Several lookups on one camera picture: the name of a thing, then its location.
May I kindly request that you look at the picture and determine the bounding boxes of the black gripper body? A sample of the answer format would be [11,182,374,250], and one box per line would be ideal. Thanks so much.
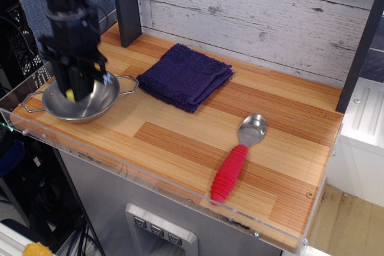
[39,8,111,84]

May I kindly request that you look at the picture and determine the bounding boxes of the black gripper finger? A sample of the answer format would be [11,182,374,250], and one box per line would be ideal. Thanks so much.
[50,60,71,97]
[68,66,94,102]

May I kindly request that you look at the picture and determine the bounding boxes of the yellow ridged stick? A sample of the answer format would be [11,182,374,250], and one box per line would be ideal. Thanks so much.
[66,89,75,102]

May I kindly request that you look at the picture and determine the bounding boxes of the steel bowl with wire handles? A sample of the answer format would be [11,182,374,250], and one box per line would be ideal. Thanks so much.
[22,75,139,123]

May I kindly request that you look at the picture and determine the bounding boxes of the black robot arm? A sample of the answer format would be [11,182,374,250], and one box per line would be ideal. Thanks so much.
[38,0,112,102]

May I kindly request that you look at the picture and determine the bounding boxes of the folded purple cloth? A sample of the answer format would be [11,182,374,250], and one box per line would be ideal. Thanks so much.
[137,44,234,113]

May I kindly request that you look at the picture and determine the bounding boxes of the clear acrylic table guard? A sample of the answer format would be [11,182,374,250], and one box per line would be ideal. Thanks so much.
[0,10,344,254]

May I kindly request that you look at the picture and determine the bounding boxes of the grey cabinet with button panel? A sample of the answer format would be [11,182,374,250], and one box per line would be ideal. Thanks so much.
[57,151,282,255]

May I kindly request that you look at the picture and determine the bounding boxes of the yellow object at bottom edge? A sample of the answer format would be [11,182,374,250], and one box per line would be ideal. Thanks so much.
[22,242,53,256]

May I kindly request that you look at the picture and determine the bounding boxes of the white ribbed box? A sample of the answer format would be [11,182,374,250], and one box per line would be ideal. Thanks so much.
[326,78,383,207]

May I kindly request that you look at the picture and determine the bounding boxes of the black crate with cables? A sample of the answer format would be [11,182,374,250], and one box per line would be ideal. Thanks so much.
[1,0,51,97]

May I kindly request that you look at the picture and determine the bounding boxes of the dark grey left post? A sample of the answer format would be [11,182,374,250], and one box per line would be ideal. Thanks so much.
[115,0,142,47]

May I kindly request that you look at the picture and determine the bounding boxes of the dark grey post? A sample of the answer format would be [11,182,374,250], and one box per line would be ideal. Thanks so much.
[335,0,383,113]
[115,0,142,47]

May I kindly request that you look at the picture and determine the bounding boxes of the spoon with red ribbed handle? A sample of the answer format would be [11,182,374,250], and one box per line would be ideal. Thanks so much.
[210,114,267,203]

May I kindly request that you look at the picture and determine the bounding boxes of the dark grey right post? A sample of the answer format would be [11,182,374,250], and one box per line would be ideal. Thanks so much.
[335,0,383,113]

